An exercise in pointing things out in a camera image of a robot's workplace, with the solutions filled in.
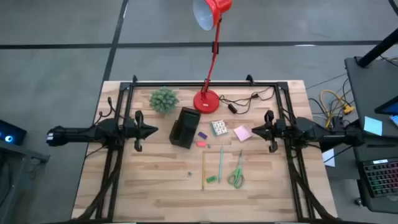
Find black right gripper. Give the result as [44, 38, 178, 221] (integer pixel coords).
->
[252, 110, 287, 154]

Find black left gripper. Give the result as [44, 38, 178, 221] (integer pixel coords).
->
[124, 110, 159, 153]

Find pink sticky note pad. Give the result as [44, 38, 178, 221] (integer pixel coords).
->
[233, 124, 253, 142]

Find green white patterned note pad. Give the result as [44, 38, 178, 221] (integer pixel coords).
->
[210, 119, 229, 137]

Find green handled scissors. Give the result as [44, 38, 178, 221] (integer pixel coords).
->
[227, 149, 245, 189]

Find teal pencil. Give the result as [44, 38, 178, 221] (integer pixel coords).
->
[218, 145, 224, 184]

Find yellow pencil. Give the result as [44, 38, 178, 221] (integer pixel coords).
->
[201, 152, 206, 191]

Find black mesh desk organizer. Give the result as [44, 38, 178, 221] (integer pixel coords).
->
[169, 106, 201, 150]

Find green artificial plant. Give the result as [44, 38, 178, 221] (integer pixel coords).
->
[149, 86, 180, 114]

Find red desk lamp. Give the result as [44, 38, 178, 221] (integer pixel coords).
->
[192, 0, 233, 114]

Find white paper sheet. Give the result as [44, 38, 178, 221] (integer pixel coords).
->
[322, 148, 336, 168]

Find light blue sticky note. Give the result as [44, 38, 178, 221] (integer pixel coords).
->
[363, 116, 384, 137]

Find dark grey side desk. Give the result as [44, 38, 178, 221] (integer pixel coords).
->
[344, 55, 398, 139]

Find dark grey laptop desk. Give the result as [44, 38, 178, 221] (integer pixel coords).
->
[351, 136, 398, 215]

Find grey equipment cart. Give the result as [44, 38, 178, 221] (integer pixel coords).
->
[0, 139, 50, 224]

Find laptop with rainbow keyboard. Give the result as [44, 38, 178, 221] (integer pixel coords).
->
[359, 157, 398, 199]

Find tablet with blue screen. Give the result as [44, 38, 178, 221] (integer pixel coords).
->
[374, 95, 398, 116]

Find black computer with blue light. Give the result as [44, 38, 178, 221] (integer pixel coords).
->
[0, 119, 27, 146]

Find black stand pole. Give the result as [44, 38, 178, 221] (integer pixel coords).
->
[356, 27, 398, 68]

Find black lamp cable with switch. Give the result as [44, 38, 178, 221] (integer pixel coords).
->
[219, 86, 276, 114]

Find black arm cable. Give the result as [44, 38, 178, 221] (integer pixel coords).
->
[94, 96, 118, 126]

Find black metal table frame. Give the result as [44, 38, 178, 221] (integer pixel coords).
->
[73, 74, 340, 224]

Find yellow cable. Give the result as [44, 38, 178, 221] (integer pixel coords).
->
[320, 89, 356, 129]

